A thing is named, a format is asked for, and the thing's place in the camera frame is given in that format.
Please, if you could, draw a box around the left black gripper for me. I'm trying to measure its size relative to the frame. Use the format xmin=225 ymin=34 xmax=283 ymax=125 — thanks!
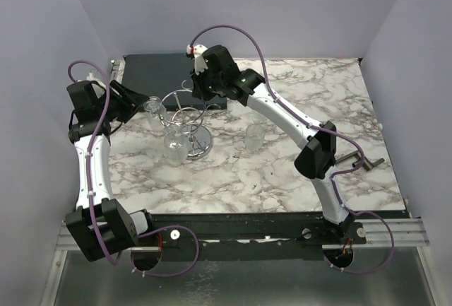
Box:
xmin=97 ymin=80 xmax=148 ymax=122

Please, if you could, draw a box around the clear wine glass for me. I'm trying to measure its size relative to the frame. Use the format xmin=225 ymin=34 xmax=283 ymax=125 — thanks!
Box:
xmin=252 ymin=114 xmax=267 ymax=124
xmin=164 ymin=124 xmax=188 ymax=167
xmin=143 ymin=96 xmax=167 ymax=133
xmin=245 ymin=124 xmax=266 ymax=153

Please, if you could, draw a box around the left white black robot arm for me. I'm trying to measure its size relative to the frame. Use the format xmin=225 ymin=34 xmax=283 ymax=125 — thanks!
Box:
xmin=65 ymin=81 xmax=157 ymax=261

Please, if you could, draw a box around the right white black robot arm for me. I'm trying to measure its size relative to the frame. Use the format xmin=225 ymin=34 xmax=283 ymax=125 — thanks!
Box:
xmin=186 ymin=45 xmax=352 ymax=244

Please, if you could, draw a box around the chrome wine glass rack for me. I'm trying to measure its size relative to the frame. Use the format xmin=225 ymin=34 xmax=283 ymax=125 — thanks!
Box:
xmin=159 ymin=79 xmax=216 ymax=161

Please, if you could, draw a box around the dark flat rack box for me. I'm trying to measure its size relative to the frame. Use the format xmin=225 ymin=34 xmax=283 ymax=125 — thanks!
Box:
xmin=119 ymin=53 xmax=229 ymax=112

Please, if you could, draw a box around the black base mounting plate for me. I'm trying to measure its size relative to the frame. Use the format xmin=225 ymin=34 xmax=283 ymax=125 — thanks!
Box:
xmin=72 ymin=208 xmax=368 ymax=261

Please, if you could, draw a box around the dark metal T tool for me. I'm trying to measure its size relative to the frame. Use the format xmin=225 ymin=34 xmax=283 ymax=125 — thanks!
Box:
xmin=336 ymin=151 xmax=385 ymax=172

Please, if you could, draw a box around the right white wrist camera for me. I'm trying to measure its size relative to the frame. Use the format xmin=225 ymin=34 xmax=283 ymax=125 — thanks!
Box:
xmin=186 ymin=44 xmax=208 ymax=75

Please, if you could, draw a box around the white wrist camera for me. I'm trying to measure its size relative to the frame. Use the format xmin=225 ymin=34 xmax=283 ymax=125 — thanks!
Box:
xmin=186 ymin=44 xmax=208 ymax=75
xmin=86 ymin=69 xmax=106 ymax=89

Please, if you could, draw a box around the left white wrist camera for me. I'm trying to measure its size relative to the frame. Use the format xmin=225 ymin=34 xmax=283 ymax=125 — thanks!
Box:
xmin=86 ymin=69 xmax=106 ymax=89

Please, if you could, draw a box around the aluminium frame rail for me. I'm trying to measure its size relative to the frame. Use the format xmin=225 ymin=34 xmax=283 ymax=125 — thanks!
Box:
xmin=56 ymin=59 xmax=430 ymax=250

